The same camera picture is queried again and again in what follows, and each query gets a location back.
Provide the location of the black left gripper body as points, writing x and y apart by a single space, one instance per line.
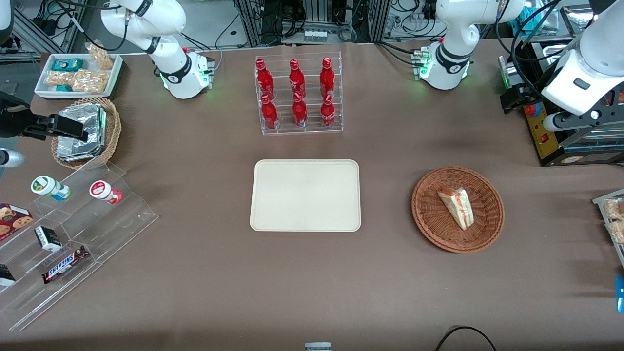
525 92

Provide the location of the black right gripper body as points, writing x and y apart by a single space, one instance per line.
10 120

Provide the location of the triangle sandwich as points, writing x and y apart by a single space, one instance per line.
457 207

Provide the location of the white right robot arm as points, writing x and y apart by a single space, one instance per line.
176 73

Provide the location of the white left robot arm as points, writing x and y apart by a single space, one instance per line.
452 61

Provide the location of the tan wicker basket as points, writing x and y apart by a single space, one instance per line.
113 129

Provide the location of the white rectangular snack tray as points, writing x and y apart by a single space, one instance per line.
45 83

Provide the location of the brown round wicker basket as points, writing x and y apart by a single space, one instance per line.
429 214

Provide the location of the cream plastic tray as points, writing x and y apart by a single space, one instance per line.
305 195

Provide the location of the red emergency stop button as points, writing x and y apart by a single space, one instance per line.
535 109

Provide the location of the foil wrapped packs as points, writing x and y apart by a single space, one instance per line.
90 124

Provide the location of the small teal snack packet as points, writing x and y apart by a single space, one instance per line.
64 87

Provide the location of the clear bag of crackers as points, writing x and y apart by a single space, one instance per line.
61 78
91 81
100 56

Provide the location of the green lid yogurt cup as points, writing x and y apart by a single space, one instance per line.
48 186

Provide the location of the red lid yogurt cup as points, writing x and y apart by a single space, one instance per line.
103 190

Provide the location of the red cookie box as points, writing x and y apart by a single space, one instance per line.
13 220

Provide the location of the small black white box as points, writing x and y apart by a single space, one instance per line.
48 238

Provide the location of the clear acrylic step shelf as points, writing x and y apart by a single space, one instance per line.
112 229

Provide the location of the snickers chocolate bar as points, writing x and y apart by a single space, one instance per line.
65 263

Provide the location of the black snack packet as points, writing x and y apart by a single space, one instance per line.
6 276

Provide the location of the red cola bottle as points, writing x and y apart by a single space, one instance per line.
327 113
264 80
299 112
297 80
269 114
327 79

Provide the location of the clear acrylic bottle rack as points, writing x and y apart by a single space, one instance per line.
302 130

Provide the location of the blue plastic item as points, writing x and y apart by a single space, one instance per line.
620 294

